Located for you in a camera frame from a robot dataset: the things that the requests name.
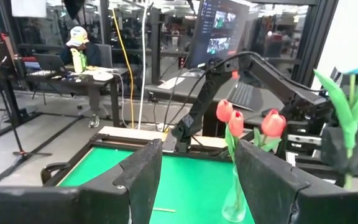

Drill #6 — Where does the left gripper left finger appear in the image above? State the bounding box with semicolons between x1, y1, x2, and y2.
79;139;163;224

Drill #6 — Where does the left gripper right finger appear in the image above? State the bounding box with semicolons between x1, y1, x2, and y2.
234;139;358;224

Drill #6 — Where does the red artificial tulip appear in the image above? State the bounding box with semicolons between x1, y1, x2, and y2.
227;110;245;156
253;108;288;153
215;98;236;162

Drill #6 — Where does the smooth clear glass bottle vase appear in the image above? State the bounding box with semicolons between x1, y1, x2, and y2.
221;161;247;223

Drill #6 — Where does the green table mat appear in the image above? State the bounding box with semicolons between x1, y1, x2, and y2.
57;146;256;224

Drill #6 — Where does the black keyboard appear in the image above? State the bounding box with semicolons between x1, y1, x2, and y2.
227;80;257;109

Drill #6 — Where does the person's shoe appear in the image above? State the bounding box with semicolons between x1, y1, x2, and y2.
88;114;101;129

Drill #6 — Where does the grey desk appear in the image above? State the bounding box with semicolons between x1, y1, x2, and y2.
144;67;287;138

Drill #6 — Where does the black tripod stand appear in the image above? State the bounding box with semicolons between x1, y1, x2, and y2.
0;34;53;157

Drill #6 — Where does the white paper sheet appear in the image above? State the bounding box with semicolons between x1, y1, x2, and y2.
156;75;186;91

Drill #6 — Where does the white round object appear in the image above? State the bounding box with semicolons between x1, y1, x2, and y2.
91;71;114;82

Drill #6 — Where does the black desk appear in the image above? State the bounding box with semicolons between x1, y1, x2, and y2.
23;65;131;129

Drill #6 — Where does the computer monitor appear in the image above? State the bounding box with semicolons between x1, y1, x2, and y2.
186;0;251;70

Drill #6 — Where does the green and white bottle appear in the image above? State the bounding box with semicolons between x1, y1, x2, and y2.
70;47;88;74

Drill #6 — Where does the person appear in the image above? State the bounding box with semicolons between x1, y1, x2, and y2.
59;26;103;121

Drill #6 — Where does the black steel column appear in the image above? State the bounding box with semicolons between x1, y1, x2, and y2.
149;6;163;85

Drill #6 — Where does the black laptop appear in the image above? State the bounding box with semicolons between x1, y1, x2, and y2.
32;53;67;73

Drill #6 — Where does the black aluminium post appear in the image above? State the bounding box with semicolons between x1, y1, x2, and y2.
291;0;341;91

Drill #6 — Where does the black frame clamp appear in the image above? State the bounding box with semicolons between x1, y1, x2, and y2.
40;161;71;185

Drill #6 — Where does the yellow cable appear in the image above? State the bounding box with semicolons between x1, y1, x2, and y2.
111;8;135;129

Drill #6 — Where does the white cable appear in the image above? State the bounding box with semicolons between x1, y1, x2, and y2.
137;3;150;131

